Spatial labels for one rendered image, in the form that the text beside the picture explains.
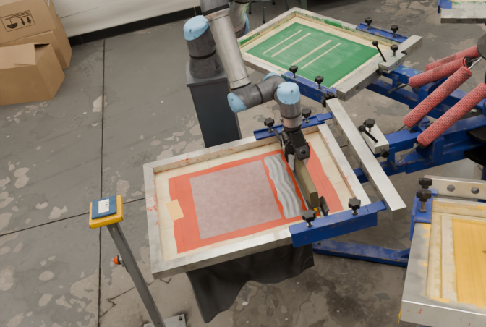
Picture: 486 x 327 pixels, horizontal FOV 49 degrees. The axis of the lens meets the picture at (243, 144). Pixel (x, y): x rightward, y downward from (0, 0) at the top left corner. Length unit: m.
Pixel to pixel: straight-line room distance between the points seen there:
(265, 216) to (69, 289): 1.65
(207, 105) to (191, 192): 0.44
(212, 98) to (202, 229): 0.64
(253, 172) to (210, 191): 0.19
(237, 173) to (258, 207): 0.22
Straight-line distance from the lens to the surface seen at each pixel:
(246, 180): 2.08
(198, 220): 1.98
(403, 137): 2.08
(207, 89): 2.29
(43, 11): 5.27
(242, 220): 1.94
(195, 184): 2.13
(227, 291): 2.09
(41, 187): 4.07
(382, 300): 2.85
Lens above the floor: 2.36
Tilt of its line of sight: 39 degrees down
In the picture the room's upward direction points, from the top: 12 degrees counter-clockwise
